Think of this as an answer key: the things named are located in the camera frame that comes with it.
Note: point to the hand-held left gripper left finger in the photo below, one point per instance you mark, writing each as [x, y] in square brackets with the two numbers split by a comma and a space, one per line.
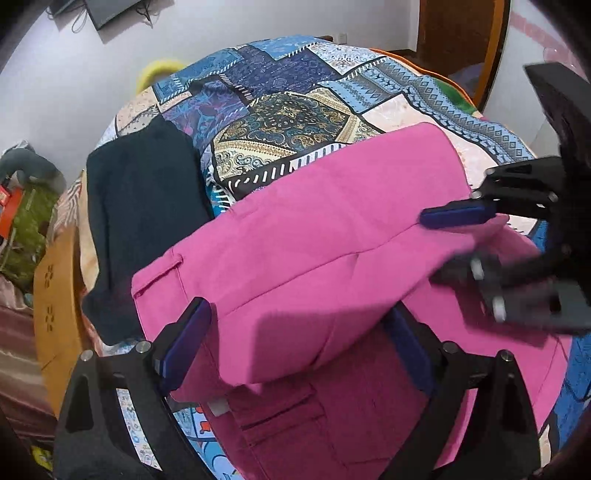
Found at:
[189, 330]

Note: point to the dark navy folded garment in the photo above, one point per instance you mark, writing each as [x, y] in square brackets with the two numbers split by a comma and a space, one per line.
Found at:
[138, 230]

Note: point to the patchwork printed bed sheet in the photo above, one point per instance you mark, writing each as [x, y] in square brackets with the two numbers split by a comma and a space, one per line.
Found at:
[295, 115]

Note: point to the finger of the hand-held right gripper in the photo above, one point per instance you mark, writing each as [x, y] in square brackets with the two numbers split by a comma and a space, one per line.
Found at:
[471, 270]
[457, 215]

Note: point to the wooden door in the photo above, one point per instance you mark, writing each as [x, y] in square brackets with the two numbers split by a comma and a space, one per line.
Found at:
[455, 34]

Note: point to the wall-mounted black television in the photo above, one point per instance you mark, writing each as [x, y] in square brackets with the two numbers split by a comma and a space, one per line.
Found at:
[111, 10]

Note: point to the pink pants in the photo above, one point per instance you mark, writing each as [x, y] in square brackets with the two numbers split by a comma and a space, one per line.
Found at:
[332, 258]

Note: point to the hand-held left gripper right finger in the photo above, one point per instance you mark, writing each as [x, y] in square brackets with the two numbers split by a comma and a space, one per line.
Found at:
[411, 344]

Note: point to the red box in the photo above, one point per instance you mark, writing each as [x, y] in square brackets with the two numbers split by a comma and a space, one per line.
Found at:
[8, 210]

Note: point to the yellow round pillow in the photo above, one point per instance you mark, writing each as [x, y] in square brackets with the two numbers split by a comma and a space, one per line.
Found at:
[154, 71]

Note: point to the orange green blanket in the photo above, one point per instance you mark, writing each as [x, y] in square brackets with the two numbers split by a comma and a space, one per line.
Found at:
[443, 83]

